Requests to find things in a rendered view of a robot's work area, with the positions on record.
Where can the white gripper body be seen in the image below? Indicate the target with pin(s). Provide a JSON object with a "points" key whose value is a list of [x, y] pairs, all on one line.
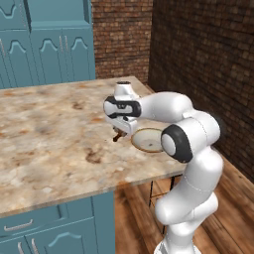
{"points": [[125, 124]]}

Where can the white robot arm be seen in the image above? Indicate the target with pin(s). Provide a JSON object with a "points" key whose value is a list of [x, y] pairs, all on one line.
{"points": [[195, 155]]}

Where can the brown raw meat piece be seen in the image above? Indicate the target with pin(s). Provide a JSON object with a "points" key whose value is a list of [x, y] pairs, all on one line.
{"points": [[117, 136]]}

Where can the teal tall cabinet door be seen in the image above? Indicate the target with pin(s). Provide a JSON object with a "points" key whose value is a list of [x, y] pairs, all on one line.
{"points": [[16, 63], [79, 54], [48, 58]]}

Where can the teal island cabinet body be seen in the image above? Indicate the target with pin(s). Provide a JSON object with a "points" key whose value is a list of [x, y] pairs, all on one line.
{"points": [[104, 221]]}

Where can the teal island cabinet door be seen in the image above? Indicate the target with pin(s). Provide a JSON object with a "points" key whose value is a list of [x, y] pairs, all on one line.
{"points": [[10, 247], [66, 238]]}

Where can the tan round plate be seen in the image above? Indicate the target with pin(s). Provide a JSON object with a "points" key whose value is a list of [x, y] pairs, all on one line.
{"points": [[145, 141]]}

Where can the teal island drawer front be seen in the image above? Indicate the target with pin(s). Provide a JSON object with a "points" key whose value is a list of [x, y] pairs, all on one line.
{"points": [[36, 218]]}

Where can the black metal stool frame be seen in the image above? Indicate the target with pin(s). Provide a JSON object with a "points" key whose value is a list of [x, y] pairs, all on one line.
{"points": [[151, 193]]}

